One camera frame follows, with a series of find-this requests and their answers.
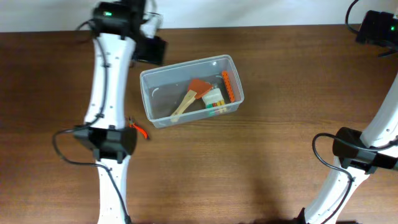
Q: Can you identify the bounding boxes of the clear pack of coloured plugs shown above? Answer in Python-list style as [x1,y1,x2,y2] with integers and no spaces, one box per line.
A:
[202,84,227,108]

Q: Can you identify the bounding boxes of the orange scraper with wooden handle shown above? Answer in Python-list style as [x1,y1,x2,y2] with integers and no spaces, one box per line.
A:
[170,79,212,123]

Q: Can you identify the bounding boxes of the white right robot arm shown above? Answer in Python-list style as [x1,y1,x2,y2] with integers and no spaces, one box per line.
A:
[294,10,397,223]

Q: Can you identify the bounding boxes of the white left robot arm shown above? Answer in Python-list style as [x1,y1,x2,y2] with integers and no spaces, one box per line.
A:
[72,0,167,223]

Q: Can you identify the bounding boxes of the orange handled pliers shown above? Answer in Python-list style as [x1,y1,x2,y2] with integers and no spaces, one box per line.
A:
[128,117,150,140]

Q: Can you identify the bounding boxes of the clear plastic container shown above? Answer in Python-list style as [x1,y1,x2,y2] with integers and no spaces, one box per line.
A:
[140,55,244,128]

